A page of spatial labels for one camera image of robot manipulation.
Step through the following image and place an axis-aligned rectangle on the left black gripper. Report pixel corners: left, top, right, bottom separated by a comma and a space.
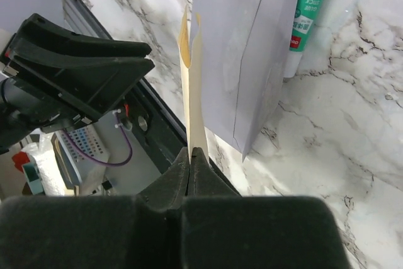
1, 13, 154, 152

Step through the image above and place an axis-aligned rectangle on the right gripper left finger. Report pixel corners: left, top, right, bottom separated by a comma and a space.
135, 147, 190, 211

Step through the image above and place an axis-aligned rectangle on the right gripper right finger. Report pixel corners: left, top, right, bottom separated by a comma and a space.
188, 147, 241, 197

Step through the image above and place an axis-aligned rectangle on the beige letter paper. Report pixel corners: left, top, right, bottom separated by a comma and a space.
177, 7, 208, 157

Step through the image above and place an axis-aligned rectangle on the grey envelope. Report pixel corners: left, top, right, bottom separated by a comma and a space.
191, 0, 297, 156

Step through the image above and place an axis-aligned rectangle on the green white glue stick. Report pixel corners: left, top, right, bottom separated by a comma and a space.
284, 0, 323, 78

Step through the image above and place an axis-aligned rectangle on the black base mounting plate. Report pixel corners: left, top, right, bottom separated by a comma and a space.
125, 78, 187, 173

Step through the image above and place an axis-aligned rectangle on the aluminium frame rail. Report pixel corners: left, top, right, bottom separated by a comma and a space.
62, 0, 112, 40

